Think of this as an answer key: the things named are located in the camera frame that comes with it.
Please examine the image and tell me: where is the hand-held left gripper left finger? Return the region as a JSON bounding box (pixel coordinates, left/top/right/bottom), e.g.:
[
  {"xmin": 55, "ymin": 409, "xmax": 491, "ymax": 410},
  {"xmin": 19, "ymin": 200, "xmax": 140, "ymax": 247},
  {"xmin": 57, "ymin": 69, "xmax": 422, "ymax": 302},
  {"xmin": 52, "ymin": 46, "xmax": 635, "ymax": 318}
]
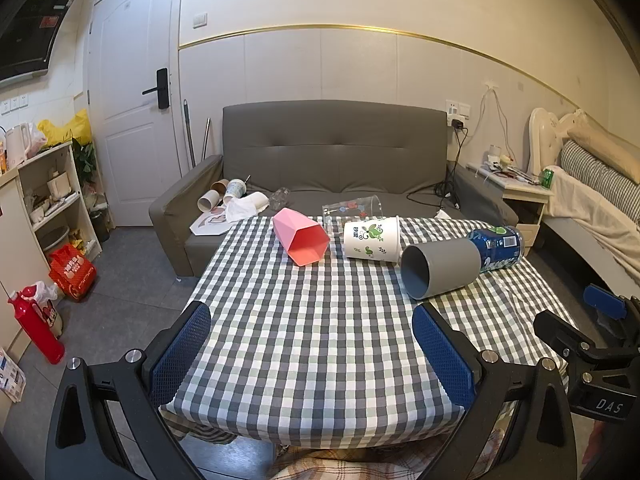
[{"xmin": 45, "ymin": 301, "xmax": 213, "ymax": 480}]

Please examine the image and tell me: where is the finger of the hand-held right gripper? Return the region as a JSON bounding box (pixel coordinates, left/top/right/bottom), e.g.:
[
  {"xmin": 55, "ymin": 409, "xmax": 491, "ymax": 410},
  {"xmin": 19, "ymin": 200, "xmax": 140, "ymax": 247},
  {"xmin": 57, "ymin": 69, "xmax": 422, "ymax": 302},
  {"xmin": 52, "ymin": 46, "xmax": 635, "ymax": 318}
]
[
  {"xmin": 583, "ymin": 283, "xmax": 640, "ymax": 332},
  {"xmin": 532, "ymin": 309, "xmax": 640, "ymax": 362}
]

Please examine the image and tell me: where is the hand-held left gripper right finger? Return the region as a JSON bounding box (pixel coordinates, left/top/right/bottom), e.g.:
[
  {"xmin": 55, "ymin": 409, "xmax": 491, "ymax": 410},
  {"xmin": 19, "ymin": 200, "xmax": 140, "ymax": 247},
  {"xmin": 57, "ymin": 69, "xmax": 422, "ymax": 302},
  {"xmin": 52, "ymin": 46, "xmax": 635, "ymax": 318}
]
[{"xmin": 411, "ymin": 302, "xmax": 582, "ymax": 480}]

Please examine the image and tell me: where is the grey cup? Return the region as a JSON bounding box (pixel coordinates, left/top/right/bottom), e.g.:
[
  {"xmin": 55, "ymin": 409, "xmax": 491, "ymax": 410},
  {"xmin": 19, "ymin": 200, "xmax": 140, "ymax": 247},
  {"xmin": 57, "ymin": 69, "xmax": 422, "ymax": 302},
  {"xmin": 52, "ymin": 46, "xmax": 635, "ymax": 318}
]
[{"xmin": 400, "ymin": 238, "xmax": 483, "ymax": 301}]

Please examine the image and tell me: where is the white cup green leaf print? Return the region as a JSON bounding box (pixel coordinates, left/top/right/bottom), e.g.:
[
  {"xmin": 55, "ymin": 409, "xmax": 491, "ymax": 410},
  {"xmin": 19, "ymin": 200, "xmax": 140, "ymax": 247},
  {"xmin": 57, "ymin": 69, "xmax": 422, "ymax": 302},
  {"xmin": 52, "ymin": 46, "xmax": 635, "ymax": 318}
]
[{"xmin": 343, "ymin": 216, "xmax": 402, "ymax": 264}]

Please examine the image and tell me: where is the pink hexagonal cup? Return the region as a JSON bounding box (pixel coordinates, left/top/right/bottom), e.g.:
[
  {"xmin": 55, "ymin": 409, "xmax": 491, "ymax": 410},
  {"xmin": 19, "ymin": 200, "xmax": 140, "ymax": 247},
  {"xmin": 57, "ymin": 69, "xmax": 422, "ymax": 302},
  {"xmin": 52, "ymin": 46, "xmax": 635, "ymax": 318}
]
[{"xmin": 272, "ymin": 207, "xmax": 332, "ymax": 267}]

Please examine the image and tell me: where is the clear printed glass cup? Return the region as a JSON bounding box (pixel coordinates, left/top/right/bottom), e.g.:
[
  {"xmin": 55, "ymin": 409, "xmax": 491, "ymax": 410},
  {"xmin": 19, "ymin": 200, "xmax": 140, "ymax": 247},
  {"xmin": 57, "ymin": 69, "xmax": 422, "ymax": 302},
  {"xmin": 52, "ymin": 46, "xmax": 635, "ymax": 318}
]
[{"xmin": 322, "ymin": 194, "xmax": 384, "ymax": 231}]

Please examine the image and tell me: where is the bed with striped pillow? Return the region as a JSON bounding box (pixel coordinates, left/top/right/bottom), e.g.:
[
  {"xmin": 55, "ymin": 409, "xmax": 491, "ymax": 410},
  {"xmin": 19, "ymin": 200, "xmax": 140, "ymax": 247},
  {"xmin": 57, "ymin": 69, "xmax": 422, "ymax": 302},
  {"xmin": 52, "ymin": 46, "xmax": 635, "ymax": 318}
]
[{"xmin": 542, "ymin": 165, "xmax": 640, "ymax": 281}]

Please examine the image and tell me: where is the white nightstand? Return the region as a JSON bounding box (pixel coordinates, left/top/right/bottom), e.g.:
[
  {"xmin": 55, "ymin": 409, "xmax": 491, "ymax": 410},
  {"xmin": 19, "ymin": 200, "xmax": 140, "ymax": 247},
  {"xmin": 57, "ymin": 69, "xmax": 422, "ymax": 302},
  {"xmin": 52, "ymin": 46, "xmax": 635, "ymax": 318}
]
[{"xmin": 466, "ymin": 162, "xmax": 553, "ymax": 251}]

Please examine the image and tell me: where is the checkered tablecloth table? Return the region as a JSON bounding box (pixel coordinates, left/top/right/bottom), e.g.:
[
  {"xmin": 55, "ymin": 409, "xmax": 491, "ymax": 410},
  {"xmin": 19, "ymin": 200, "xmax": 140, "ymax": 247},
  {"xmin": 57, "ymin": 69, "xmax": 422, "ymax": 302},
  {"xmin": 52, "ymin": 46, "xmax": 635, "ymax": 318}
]
[{"xmin": 159, "ymin": 215, "xmax": 571, "ymax": 448}]

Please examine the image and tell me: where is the striped grey pillow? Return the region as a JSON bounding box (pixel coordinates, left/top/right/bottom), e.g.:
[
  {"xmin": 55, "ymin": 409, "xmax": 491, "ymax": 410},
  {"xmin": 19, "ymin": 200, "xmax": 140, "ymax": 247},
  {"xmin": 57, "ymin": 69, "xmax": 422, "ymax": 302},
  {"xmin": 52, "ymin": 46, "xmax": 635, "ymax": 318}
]
[{"xmin": 557, "ymin": 140, "xmax": 640, "ymax": 211}]

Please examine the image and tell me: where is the white printed paper bag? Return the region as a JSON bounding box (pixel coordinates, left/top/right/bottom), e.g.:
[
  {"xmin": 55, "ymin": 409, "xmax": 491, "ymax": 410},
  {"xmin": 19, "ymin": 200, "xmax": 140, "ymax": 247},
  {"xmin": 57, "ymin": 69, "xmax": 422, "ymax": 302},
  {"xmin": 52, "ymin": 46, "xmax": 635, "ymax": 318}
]
[{"xmin": 190, "ymin": 210, "xmax": 236, "ymax": 237}]

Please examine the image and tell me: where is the red shopping bag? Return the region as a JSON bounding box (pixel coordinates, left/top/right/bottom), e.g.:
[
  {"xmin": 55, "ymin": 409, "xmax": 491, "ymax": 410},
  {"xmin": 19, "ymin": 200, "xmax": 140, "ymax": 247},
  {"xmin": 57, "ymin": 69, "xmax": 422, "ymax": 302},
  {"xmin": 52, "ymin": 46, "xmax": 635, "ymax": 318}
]
[{"xmin": 48, "ymin": 244, "xmax": 97, "ymax": 302}]

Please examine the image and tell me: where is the white red plastic bag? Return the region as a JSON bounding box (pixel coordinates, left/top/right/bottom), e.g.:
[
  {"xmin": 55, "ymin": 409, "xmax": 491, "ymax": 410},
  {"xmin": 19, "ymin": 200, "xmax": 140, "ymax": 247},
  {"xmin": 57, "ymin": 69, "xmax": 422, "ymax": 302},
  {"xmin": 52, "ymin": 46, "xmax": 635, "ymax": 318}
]
[{"xmin": 22, "ymin": 281, "xmax": 63, "ymax": 337}]

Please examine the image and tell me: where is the red fire extinguisher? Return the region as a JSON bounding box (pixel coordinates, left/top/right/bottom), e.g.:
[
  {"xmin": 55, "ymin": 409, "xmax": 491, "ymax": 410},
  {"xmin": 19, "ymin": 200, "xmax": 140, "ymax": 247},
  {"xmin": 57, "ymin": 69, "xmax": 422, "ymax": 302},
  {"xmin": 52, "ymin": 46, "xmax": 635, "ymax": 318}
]
[{"xmin": 7, "ymin": 287, "xmax": 66, "ymax": 365}]

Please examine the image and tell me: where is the beige pillow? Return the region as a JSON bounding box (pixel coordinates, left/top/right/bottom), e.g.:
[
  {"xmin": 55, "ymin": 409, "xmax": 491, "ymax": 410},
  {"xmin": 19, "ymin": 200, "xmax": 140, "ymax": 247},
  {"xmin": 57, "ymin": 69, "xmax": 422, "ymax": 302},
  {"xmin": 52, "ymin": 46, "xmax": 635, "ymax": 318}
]
[{"xmin": 567, "ymin": 122, "xmax": 640, "ymax": 183}]

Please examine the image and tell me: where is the dark trash bin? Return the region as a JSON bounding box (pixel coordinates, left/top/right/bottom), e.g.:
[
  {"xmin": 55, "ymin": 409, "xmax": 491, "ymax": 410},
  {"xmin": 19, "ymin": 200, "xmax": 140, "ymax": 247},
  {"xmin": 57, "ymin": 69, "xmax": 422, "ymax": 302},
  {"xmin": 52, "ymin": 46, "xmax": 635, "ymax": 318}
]
[{"xmin": 90, "ymin": 209, "xmax": 111, "ymax": 242}]

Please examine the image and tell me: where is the white crumpled tissue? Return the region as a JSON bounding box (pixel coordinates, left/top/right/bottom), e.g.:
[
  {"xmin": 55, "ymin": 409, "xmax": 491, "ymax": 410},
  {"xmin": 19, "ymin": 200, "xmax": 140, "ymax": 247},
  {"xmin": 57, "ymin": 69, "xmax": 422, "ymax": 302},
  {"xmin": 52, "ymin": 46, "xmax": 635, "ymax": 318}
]
[{"xmin": 225, "ymin": 197, "xmax": 261, "ymax": 223}]

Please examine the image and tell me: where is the white printed carton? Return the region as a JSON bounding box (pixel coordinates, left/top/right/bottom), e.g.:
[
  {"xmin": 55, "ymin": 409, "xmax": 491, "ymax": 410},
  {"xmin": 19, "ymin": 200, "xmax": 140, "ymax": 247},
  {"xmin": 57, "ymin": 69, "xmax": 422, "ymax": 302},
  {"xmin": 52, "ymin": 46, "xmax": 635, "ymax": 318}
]
[{"xmin": 0, "ymin": 347, "xmax": 26, "ymax": 403}]

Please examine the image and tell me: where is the grey plastic basin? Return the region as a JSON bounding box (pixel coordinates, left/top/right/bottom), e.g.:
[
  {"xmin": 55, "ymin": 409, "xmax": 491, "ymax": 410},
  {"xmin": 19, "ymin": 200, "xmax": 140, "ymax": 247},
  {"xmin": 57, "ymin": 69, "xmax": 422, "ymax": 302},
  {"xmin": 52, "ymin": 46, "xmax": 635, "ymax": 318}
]
[{"xmin": 37, "ymin": 225, "xmax": 71, "ymax": 253}]

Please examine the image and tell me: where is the white bed headboard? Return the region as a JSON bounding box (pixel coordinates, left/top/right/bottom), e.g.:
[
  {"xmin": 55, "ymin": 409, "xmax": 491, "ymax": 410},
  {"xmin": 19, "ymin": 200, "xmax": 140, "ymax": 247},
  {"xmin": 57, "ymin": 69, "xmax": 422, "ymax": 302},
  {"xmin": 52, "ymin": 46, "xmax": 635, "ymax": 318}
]
[{"xmin": 527, "ymin": 107, "xmax": 586, "ymax": 176}]

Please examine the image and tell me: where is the white door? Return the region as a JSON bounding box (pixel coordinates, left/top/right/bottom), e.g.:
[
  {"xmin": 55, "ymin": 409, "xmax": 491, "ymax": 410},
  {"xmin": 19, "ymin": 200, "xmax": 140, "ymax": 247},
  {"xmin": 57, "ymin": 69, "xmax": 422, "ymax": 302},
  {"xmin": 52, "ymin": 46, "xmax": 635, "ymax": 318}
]
[{"xmin": 87, "ymin": 0, "xmax": 183, "ymax": 228}]

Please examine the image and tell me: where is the white shelf unit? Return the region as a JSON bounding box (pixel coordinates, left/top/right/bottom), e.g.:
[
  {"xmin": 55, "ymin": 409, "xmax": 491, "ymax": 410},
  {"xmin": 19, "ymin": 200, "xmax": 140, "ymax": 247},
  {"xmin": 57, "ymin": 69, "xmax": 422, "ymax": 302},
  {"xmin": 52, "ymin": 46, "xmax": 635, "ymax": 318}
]
[{"xmin": 0, "ymin": 141, "xmax": 103, "ymax": 361}]

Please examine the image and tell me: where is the green houseplant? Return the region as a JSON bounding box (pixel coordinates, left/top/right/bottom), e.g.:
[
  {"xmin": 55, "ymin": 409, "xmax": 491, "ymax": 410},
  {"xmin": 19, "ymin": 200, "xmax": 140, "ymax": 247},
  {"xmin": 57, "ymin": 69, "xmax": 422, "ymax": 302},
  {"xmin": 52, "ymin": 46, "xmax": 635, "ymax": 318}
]
[{"xmin": 72, "ymin": 137, "xmax": 108, "ymax": 211}]

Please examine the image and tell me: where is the grey sofa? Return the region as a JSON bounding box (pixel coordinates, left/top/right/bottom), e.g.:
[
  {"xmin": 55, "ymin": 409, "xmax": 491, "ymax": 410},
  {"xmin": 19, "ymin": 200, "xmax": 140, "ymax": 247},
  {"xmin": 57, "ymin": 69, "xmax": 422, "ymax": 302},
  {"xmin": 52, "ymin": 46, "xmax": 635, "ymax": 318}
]
[{"xmin": 149, "ymin": 100, "xmax": 521, "ymax": 278}]

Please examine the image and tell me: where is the yellow plastic bag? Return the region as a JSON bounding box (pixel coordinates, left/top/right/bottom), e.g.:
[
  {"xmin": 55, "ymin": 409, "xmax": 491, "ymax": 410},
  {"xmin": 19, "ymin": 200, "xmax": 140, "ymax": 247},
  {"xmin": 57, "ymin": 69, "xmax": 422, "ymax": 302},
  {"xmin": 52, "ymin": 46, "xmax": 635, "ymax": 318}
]
[{"xmin": 37, "ymin": 109, "xmax": 94, "ymax": 147}]

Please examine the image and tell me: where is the white electric kettle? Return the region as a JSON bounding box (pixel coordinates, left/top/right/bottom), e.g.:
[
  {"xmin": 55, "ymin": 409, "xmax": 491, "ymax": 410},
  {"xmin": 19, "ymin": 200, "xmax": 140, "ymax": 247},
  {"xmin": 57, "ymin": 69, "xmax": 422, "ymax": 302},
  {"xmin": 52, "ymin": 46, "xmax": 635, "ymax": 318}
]
[{"xmin": 4, "ymin": 123, "xmax": 33, "ymax": 170}]

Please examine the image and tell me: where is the black range hood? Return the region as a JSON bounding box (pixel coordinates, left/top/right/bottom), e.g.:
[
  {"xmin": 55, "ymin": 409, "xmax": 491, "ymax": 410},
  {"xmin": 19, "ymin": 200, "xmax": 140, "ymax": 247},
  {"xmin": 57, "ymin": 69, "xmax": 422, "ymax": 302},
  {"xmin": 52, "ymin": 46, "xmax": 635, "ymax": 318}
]
[{"xmin": 0, "ymin": 0, "xmax": 76, "ymax": 86}]

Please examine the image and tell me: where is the black cable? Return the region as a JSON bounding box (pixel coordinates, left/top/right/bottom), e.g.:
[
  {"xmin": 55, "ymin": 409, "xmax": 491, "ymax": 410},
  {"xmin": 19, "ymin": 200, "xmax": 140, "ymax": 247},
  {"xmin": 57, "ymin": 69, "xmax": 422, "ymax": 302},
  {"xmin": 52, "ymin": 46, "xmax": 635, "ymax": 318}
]
[{"xmin": 407, "ymin": 127, "xmax": 469, "ymax": 207}]

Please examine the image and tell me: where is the white cable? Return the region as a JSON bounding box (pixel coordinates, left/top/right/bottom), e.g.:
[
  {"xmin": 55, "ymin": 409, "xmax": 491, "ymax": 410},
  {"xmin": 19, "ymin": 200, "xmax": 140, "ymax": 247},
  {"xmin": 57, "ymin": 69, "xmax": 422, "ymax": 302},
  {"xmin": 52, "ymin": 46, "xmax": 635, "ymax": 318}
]
[{"xmin": 480, "ymin": 82, "xmax": 516, "ymax": 161}]

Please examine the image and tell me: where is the grey mop handle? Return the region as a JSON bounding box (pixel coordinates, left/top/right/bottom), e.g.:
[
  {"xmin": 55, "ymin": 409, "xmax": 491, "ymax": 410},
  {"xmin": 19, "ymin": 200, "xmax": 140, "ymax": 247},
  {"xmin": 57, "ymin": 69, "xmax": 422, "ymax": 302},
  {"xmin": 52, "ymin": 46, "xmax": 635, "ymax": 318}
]
[{"xmin": 182, "ymin": 100, "xmax": 196, "ymax": 168}]

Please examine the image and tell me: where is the black door lock handle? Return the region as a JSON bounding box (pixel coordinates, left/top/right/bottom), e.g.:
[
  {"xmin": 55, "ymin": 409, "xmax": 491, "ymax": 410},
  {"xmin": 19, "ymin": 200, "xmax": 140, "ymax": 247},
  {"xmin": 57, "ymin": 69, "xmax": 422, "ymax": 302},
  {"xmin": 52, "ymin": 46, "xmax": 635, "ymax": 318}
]
[{"xmin": 142, "ymin": 68, "xmax": 170, "ymax": 109}]

